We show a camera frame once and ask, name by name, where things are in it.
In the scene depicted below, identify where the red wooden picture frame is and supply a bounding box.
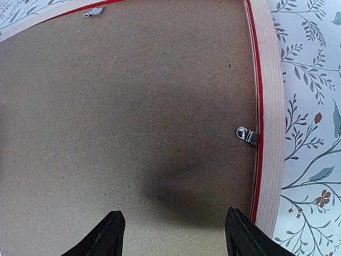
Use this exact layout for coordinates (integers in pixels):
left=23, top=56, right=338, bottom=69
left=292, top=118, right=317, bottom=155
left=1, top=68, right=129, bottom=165
left=0, top=0, right=286, bottom=241

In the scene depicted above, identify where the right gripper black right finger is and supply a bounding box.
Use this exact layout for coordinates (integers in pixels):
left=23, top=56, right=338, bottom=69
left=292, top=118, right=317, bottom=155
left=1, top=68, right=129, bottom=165
left=225, top=207, right=292, bottom=256

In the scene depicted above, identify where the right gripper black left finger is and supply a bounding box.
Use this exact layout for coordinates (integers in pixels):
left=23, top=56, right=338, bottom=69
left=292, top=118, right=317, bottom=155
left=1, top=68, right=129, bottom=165
left=62, top=211, right=126, bottom=256

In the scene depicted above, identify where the brown cardboard backing board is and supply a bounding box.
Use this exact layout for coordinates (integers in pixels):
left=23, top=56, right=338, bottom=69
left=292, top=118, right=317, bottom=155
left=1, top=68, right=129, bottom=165
left=0, top=0, right=259, bottom=256

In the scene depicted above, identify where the floral patterned table cover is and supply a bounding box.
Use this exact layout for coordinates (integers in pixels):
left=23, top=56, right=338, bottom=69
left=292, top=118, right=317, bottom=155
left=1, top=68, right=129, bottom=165
left=1, top=1, right=340, bottom=255

